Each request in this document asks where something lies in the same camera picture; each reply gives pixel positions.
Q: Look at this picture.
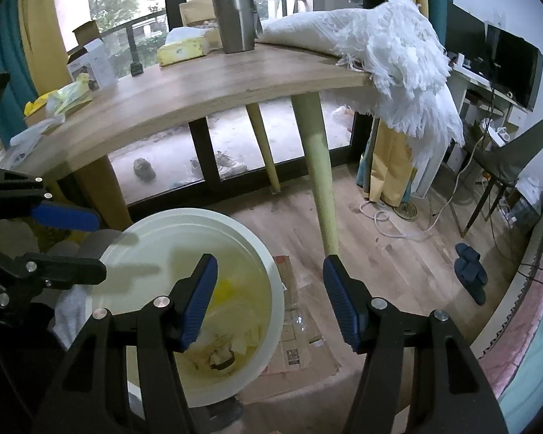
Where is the small yellow printed bag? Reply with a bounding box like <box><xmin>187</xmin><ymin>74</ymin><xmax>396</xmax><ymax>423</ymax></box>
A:
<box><xmin>25</xmin><ymin>93</ymin><xmax>51</xmax><ymax>116</ymax></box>

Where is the white plastic bag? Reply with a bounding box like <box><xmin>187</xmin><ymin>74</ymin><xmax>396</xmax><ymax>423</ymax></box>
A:
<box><xmin>332</xmin><ymin>105</ymin><xmax>359</xmax><ymax>131</ymax></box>

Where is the stainless steel tumbler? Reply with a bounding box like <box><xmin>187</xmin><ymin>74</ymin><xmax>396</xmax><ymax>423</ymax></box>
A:
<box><xmin>211</xmin><ymin>0</ymin><xmax>258</xmax><ymax>54</ymax></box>

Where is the teal curtain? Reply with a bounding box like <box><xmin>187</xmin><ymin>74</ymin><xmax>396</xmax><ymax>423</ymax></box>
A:
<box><xmin>0</xmin><ymin>0</ymin><xmax>41</xmax><ymax>114</ymax></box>
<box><xmin>423</xmin><ymin>0</ymin><xmax>457</xmax><ymax>50</ymax></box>

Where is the yellow tissue pack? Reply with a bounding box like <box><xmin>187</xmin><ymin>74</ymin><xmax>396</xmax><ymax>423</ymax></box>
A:
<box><xmin>157</xmin><ymin>27</ymin><xmax>211</xmax><ymax>68</ymax></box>

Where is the white sneaker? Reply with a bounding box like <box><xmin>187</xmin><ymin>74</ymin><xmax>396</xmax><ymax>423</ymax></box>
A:
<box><xmin>214</xmin><ymin>150</ymin><xmax>248</xmax><ymax>179</ymax></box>

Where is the bed with pink sheet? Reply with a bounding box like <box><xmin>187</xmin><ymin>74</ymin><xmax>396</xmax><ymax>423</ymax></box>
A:
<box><xmin>471</xmin><ymin>199</ymin><xmax>543</xmax><ymax>434</ymax></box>

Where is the black monitor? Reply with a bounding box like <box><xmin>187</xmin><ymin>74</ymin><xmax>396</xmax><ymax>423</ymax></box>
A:
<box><xmin>485</xmin><ymin>22</ymin><xmax>543</xmax><ymax>111</ymax></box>
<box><xmin>446</xmin><ymin>0</ymin><xmax>487</xmax><ymax>73</ymax></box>

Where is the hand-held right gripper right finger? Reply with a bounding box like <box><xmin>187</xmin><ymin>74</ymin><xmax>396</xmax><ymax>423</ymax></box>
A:
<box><xmin>322</xmin><ymin>254</ymin><xmax>510</xmax><ymax>434</ymax></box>

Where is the yellow curtain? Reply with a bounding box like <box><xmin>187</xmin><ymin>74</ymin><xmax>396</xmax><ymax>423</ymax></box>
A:
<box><xmin>18</xmin><ymin>0</ymin><xmax>73</xmax><ymax>82</ymax></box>
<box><xmin>364</xmin><ymin>0</ymin><xmax>430</xmax><ymax>211</ymax></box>

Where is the pale green plastic packet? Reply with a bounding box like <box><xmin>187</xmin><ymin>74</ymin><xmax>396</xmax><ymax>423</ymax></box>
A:
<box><xmin>45</xmin><ymin>75</ymin><xmax>93</xmax><ymax>115</ymax></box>

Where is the balcony railing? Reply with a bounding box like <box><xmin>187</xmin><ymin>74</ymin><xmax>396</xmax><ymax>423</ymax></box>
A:
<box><xmin>68</xmin><ymin>0</ymin><xmax>308</xmax><ymax>55</ymax></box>

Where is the pale yellow plastic bin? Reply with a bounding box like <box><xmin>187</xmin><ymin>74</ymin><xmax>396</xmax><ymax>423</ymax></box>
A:
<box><xmin>85</xmin><ymin>208</ymin><xmax>285</xmax><ymax>410</ymax></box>

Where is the dark blue slipper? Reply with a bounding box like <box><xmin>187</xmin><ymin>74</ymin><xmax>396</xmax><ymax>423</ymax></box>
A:
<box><xmin>455</xmin><ymin>243</ymin><xmax>483</xmax><ymax>281</ymax></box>
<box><xmin>462</xmin><ymin>258</ymin><xmax>488</xmax><ymax>306</ymax></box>

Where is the pale wooden table leg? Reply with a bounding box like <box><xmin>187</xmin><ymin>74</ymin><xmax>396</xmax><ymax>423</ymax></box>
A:
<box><xmin>292</xmin><ymin>93</ymin><xmax>340</xmax><ymax>258</ymax></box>
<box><xmin>247</xmin><ymin>104</ymin><xmax>281</xmax><ymax>193</ymax></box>
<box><xmin>86</xmin><ymin>158</ymin><xmax>133</xmax><ymax>231</ymax></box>

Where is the grey chair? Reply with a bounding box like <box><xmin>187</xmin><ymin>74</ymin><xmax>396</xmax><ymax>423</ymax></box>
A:
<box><xmin>462</xmin><ymin>114</ymin><xmax>543</xmax><ymax>238</ymax></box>

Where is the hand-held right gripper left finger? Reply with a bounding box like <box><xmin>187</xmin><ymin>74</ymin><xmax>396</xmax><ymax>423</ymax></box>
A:
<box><xmin>43</xmin><ymin>253</ymin><xmax>219</xmax><ymax>434</ymax></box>

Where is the brown paper bag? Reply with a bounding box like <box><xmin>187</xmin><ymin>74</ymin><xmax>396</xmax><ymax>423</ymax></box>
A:
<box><xmin>179</xmin><ymin>0</ymin><xmax>222</xmax><ymax>28</ymax></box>

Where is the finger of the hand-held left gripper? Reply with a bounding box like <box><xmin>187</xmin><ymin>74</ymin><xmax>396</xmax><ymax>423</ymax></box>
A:
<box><xmin>0</xmin><ymin>230</ymin><xmax>107</xmax><ymax>309</ymax></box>
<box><xmin>0</xmin><ymin>167</ymin><xmax>101</xmax><ymax>232</ymax></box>

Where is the open white cardboard box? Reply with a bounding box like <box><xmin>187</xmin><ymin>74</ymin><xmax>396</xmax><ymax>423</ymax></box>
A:
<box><xmin>68</xmin><ymin>20</ymin><xmax>118</xmax><ymax>91</ymax></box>

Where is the white power cable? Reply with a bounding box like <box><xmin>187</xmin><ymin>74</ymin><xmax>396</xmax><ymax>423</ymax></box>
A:
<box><xmin>359</xmin><ymin>199</ymin><xmax>435</xmax><ymax>240</ymax></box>

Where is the white fringed blanket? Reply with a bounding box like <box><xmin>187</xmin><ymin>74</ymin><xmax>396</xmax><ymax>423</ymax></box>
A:
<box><xmin>258</xmin><ymin>0</ymin><xmax>465</xmax><ymax>170</ymax></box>

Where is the flattened cardboard box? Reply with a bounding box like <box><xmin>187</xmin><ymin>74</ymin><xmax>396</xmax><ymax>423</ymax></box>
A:
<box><xmin>235</xmin><ymin>255</ymin><xmax>342</xmax><ymax>405</ymax></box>

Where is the white desk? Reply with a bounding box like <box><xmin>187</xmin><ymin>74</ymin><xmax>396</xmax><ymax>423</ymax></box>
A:
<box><xmin>448</xmin><ymin>65</ymin><xmax>530</xmax><ymax>154</ymax></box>

